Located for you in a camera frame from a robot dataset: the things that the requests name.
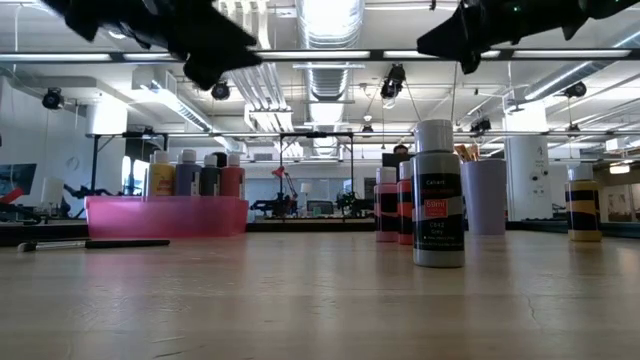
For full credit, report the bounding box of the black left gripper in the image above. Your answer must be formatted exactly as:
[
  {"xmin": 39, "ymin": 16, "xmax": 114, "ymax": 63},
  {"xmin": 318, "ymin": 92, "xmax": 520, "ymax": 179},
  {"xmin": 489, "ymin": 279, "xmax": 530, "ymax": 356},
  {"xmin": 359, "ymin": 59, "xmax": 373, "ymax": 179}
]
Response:
[{"xmin": 99, "ymin": 0, "xmax": 264, "ymax": 91}]

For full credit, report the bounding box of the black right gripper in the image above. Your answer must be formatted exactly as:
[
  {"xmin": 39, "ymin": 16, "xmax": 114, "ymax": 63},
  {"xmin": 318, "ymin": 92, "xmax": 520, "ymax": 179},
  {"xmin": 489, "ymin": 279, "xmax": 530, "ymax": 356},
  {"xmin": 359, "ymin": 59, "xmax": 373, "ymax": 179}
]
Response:
[{"xmin": 416, "ymin": 0, "xmax": 591, "ymax": 75}]

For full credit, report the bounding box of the large black paint bottle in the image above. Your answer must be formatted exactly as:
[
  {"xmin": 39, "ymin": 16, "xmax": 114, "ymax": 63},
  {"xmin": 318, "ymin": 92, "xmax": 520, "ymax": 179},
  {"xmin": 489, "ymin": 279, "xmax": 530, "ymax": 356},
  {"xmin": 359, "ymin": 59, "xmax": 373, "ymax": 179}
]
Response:
[{"xmin": 199, "ymin": 153, "xmax": 223, "ymax": 197}]

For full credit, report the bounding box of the large red paint bottle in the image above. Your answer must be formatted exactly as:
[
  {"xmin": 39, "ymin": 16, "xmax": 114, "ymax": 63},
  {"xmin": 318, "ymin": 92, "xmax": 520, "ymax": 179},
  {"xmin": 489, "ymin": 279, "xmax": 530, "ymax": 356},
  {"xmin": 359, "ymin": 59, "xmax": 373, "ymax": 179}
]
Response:
[{"xmin": 220, "ymin": 152, "xmax": 247, "ymax": 200}]

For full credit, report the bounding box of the large purple paint bottle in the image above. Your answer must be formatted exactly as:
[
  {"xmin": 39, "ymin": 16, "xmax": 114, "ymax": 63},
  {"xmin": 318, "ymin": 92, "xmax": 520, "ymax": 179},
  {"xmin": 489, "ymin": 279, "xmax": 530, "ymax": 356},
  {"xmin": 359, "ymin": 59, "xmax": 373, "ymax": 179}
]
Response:
[{"xmin": 174, "ymin": 148, "xmax": 203, "ymax": 197}]

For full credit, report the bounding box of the large yellow paint bottle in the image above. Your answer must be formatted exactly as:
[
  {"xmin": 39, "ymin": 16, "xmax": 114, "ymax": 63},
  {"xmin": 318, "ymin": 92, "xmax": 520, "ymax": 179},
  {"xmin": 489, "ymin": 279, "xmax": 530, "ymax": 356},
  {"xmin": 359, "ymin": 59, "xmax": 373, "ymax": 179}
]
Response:
[{"xmin": 147, "ymin": 149, "xmax": 176, "ymax": 197}]

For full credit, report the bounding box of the small grey paint bottle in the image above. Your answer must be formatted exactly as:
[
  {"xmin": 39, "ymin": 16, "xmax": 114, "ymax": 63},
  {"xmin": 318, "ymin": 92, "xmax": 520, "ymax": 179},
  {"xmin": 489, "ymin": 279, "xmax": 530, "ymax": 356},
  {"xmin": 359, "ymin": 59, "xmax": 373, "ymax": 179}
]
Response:
[{"xmin": 410, "ymin": 118, "xmax": 466, "ymax": 269}]

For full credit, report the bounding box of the black brush with silver ferrule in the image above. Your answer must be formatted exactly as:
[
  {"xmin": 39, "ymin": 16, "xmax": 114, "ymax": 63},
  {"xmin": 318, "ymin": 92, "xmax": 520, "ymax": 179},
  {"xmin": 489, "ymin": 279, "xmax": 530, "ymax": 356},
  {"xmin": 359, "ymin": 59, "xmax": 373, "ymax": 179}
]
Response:
[{"xmin": 17, "ymin": 238, "xmax": 171, "ymax": 253}]

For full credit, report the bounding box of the small orange-red paint bottle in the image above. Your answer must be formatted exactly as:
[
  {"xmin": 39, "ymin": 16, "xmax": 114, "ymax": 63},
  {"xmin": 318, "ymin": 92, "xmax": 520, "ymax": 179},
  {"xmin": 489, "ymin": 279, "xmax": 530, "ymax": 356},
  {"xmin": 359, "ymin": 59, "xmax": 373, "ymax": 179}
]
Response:
[{"xmin": 397, "ymin": 160, "xmax": 416, "ymax": 246}]

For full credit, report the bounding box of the small pink paint bottle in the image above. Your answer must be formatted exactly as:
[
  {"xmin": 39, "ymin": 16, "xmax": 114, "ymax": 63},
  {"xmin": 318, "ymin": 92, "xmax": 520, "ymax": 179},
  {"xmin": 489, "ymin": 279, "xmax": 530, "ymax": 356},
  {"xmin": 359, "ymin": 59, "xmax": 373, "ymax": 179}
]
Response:
[{"xmin": 374, "ymin": 166, "xmax": 400, "ymax": 244}]

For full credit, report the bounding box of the small ochre paint bottle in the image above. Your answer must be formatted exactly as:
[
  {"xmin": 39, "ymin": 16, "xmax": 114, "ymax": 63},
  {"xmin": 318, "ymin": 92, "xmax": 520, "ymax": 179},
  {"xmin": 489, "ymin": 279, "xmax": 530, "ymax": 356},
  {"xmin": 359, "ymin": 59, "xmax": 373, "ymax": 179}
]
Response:
[{"xmin": 564, "ymin": 163, "xmax": 604, "ymax": 243}]

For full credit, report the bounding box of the black overhead beam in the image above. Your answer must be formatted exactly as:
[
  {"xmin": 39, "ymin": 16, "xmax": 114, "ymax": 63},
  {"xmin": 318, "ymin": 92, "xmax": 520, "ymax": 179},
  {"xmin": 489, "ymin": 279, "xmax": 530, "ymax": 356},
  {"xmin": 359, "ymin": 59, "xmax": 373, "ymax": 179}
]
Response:
[{"xmin": 0, "ymin": 48, "xmax": 640, "ymax": 64}]

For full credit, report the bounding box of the black monitor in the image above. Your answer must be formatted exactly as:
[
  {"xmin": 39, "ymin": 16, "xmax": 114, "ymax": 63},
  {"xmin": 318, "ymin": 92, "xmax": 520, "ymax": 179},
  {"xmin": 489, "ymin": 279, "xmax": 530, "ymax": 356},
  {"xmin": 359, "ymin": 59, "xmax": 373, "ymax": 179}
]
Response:
[{"xmin": 382, "ymin": 152, "xmax": 416, "ymax": 169}]

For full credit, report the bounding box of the red desk lamp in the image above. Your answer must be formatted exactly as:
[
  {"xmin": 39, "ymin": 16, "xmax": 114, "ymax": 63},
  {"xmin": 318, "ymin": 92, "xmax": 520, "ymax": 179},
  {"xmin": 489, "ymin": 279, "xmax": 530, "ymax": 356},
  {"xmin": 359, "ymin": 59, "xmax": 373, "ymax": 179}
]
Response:
[{"xmin": 271, "ymin": 166, "xmax": 300, "ymax": 201}]

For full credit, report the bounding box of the white round pillar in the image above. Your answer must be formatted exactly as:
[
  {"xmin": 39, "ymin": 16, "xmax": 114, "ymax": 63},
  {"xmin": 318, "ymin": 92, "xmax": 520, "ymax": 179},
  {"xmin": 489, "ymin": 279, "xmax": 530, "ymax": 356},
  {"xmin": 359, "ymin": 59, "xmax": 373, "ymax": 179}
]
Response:
[{"xmin": 503, "ymin": 107, "xmax": 554, "ymax": 221}]

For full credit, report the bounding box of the lavender cup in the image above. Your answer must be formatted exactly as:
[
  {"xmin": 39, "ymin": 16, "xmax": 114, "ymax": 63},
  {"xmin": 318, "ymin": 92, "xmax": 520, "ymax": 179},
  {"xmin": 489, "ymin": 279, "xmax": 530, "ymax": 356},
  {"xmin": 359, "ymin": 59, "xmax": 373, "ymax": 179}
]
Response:
[{"xmin": 460, "ymin": 158, "xmax": 508, "ymax": 236}]

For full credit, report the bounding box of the pink plastic bin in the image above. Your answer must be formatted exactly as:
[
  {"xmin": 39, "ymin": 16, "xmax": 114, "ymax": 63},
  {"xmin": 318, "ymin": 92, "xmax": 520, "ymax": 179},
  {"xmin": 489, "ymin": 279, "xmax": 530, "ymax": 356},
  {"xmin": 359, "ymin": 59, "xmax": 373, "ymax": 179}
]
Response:
[{"xmin": 84, "ymin": 195, "xmax": 250, "ymax": 239}]

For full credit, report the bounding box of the small grey monitor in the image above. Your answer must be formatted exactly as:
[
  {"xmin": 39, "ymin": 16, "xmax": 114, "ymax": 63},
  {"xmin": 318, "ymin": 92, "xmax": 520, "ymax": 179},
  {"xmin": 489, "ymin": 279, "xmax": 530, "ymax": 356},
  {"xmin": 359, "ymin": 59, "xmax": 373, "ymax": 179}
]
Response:
[{"xmin": 306, "ymin": 199, "xmax": 335, "ymax": 216}]

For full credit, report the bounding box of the white box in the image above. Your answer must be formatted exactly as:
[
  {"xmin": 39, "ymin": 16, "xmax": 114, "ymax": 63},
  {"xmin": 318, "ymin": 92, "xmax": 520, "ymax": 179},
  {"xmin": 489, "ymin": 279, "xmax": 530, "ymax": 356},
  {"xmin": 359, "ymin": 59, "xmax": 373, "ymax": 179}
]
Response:
[{"xmin": 40, "ymin": 177, "xmax": 65, "ymax": 205}]

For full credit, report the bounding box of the thin hanging wire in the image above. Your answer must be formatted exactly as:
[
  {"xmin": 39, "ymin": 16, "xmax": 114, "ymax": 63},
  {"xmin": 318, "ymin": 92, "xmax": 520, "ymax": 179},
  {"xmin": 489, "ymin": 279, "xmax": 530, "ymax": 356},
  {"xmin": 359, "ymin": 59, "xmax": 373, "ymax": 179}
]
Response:
[{"xmin": 451, "ymin": 62, "xmax": 460, "ymax": 121}]

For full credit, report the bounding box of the white rectangular air duct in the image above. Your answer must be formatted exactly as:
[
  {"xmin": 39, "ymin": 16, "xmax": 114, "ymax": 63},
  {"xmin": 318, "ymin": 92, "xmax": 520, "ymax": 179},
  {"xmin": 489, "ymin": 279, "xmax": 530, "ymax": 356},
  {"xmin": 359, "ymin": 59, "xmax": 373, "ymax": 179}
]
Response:
[{"xmin": 130, "ymin": 67, "xmax": 216, "ymax": 134}]

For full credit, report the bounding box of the black workstation frame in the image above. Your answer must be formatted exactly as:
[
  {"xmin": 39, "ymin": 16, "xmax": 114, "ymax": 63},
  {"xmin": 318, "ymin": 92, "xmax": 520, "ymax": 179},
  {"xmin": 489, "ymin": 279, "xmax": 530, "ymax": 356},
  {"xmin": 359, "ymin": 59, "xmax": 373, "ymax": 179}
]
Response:
[
  {"xmin": 89, "ymin": 131, "xmax": 170, "ymax": 197},
  {"xmin": 277, "ymin": 131, "xmax": 357, "ymax": 222}
]

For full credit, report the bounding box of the dark wall screen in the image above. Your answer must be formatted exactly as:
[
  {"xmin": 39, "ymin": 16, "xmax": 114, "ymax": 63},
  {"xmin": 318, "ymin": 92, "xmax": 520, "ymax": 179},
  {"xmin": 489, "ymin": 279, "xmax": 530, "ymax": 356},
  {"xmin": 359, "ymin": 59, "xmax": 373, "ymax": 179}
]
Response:
[{"xmin": 0, "ymin": 163, "xmax": 38, "ymax": 197}]

